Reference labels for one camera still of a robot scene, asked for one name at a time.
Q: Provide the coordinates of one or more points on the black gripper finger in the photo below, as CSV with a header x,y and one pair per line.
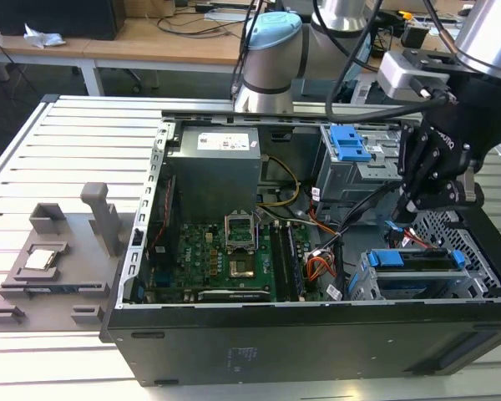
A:
x,y
407,154
430,184

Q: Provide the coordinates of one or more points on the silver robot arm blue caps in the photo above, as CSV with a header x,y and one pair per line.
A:
x,y
271,62

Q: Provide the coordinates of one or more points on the grey metal disk bay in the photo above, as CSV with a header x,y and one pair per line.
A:
x,y
476,275

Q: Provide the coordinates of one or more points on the blue plastic drive latch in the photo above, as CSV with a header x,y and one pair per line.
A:
x,y
350,144

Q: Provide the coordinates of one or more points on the grey metal drive cage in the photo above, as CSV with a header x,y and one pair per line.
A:
x,y
350,184

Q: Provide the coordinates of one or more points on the small black box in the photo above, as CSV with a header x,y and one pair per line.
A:
x,y
413,35

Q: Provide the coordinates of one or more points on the black RAM stick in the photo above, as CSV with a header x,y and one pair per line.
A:
x,y
280,263
295,259

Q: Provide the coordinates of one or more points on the grey power supply unit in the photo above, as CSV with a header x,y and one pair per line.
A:
x,y
213,167

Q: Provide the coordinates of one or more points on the black graphics card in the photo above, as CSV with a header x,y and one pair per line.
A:
x,y
234,295

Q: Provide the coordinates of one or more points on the black PC case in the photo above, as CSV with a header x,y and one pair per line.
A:
x,y
275,351

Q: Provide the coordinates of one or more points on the green motherboard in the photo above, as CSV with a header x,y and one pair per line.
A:
x,y
200,259

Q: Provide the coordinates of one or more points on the grey parts rack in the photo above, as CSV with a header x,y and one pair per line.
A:
x,y
79,275

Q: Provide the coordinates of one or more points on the dark RAM stick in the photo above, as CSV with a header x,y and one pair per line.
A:
x,y
62,288

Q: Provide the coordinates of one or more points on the large black box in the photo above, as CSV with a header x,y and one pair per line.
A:
x,y
54,16

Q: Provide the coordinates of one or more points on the silver CPU chip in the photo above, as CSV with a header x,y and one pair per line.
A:
x,y
39,259

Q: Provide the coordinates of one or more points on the crumpled white paper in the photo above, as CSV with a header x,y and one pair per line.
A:
x,y
42,37

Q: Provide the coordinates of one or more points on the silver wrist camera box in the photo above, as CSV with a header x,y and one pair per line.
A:
x,y
409,75

